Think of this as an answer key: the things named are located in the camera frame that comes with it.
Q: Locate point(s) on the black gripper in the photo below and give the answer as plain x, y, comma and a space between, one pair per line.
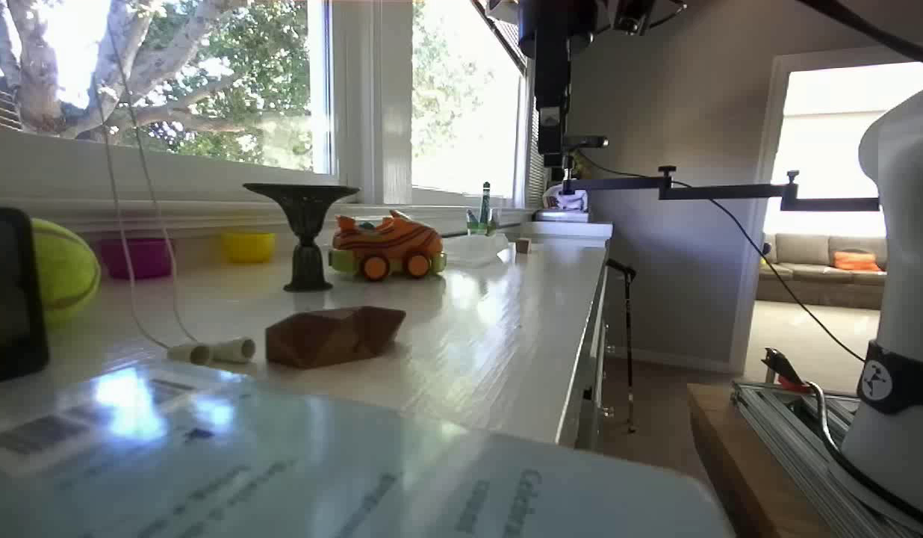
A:
552, 78

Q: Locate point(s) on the white tissue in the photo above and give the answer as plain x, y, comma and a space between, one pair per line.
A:
475, 250

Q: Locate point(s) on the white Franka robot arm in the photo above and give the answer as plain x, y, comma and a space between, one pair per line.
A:
908, 299

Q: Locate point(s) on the narrow white framed window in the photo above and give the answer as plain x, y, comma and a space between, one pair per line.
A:
470, 121

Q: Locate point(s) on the large white framed window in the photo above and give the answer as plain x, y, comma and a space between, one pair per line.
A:
319, 100

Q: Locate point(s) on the dark blue marker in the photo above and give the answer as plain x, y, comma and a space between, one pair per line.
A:
485, 196

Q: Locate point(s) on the white flat stack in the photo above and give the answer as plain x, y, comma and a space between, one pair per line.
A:
579, 232

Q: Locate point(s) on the small brown cardboard piece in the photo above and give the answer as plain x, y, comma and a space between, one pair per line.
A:
523, 247

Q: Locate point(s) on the orange toy car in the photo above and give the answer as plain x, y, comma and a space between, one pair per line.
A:
390, 239

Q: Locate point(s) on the black walking stick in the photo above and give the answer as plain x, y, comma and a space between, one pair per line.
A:
627, 338

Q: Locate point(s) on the grey sofa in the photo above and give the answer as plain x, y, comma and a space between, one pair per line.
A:
803, 250

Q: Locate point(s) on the brown wooden block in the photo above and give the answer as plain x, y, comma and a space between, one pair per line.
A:
328, 336

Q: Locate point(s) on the yellow bowl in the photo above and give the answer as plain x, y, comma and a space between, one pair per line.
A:
248, 250

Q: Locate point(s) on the orange pillow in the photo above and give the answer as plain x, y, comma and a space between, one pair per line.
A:
859, 260

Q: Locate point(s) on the wooden platform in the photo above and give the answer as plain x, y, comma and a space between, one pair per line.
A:
739, 466

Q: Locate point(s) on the pink bowl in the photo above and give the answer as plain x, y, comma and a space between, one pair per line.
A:
146, 257

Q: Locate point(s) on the laminated paper sheet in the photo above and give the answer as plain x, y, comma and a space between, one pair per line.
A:
281, 466

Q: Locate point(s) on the green ball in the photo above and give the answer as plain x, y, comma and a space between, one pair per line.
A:
70, 271

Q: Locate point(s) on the tree outside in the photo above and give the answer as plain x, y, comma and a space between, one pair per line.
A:
42, 62

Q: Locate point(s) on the black stereo camera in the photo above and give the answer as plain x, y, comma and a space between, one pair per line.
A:
590, 141

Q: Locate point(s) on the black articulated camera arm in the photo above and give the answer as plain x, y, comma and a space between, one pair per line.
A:
724, 190

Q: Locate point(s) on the white doorway frame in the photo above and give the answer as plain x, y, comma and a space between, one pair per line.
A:
773, 151

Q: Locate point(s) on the aluminium rail frame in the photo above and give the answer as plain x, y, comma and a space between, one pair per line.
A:
788, 438

